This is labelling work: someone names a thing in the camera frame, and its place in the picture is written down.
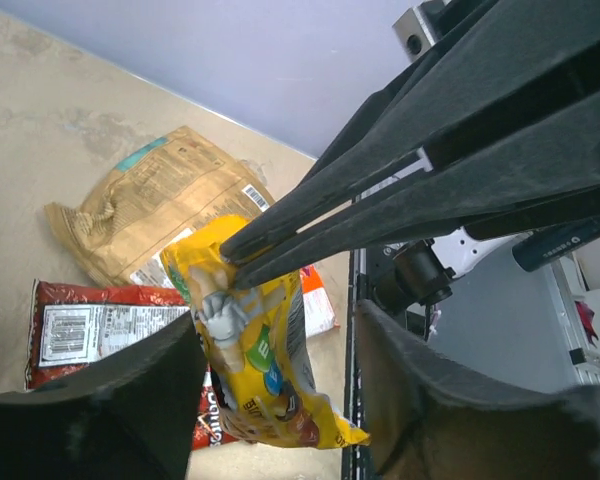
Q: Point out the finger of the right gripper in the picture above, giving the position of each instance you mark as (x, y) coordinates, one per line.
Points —
(544, 175)
(507, 66)

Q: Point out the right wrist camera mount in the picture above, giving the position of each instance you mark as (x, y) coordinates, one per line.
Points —
(417, 30)

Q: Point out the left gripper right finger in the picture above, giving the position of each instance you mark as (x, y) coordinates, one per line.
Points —
(432, 418)

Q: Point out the black front frame rail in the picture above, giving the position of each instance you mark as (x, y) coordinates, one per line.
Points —
(356, 461)

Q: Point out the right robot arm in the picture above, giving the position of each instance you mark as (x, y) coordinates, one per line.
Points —
(424, 269)

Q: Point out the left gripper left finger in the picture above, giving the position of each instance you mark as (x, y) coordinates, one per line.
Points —
(129, 416)

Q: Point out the tan paper snack bag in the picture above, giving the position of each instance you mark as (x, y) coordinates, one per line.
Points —
(158, 195)

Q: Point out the yellow M&M's bag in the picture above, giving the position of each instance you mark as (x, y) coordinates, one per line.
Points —
(255, 342)

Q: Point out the orange white snack bag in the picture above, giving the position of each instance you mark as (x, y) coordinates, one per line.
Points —
(320, 316)

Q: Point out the red Doritos bag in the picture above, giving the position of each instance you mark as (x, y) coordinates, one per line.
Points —
(74, 326)

